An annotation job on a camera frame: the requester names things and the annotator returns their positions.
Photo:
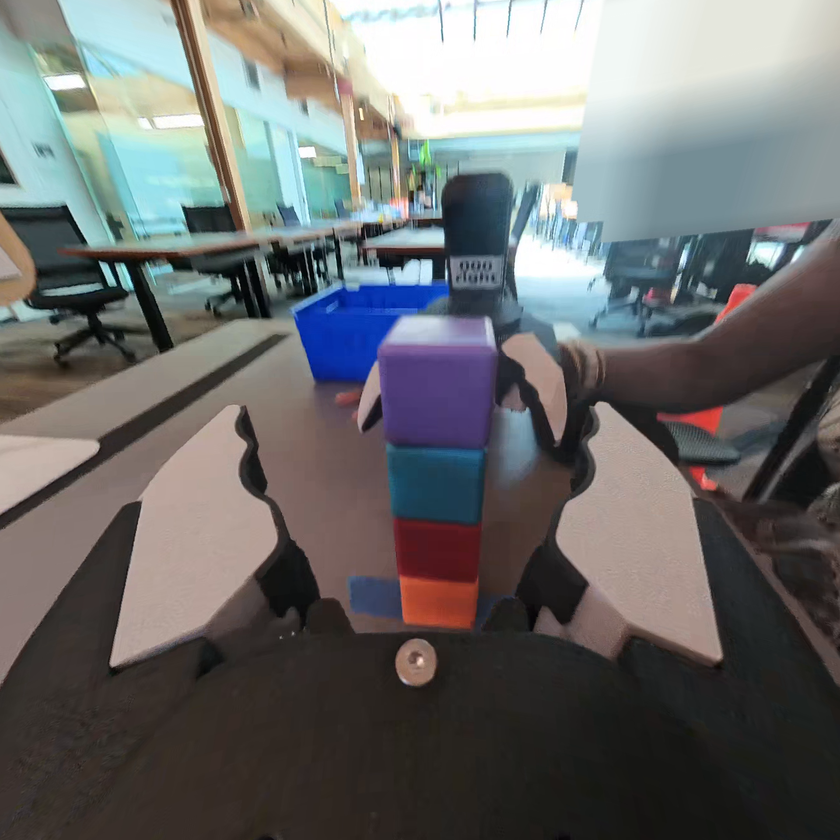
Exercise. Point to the row of black office chairs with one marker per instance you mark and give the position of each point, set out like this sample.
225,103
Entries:
643,269

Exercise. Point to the blue tape strip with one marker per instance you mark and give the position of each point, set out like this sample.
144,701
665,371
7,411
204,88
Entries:
372,597

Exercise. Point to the person's right hand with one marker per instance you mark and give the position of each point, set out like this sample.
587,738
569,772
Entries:
580,374

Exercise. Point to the person's right forearm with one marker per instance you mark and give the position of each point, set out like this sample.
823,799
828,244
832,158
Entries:
722,335

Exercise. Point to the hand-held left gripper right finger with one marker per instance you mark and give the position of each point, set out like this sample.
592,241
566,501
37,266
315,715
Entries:
643,538

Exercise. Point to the black textured armrest pad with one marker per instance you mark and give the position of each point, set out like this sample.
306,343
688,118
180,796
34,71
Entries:
696,446

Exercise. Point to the orange traffic cone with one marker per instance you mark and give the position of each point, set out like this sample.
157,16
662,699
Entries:
715,381

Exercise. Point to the red foam cube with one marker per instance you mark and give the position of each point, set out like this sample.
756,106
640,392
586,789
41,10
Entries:
439,549

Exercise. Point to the teal foam cube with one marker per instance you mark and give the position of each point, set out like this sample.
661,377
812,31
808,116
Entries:
437,483

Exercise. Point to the black office chair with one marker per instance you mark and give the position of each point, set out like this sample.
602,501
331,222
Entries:
59,269

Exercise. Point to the brown office desk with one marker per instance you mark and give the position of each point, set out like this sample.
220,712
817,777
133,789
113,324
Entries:
171,250
400,243

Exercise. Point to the white stand base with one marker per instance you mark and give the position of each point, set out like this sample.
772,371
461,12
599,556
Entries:
40,466

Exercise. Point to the printed sign board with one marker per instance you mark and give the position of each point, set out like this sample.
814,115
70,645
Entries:
13,263

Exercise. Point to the purple foam cube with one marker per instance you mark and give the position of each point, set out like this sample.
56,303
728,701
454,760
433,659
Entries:
440,381

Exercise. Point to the orange foam cube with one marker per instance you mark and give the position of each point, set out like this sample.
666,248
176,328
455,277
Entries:
439,601

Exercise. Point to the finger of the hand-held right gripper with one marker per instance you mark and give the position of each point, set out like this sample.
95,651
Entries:
538,381
370,400

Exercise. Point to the blue plastic bin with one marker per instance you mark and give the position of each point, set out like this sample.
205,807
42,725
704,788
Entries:
355,328

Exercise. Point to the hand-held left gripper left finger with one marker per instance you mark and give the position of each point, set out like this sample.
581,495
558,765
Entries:
197,545

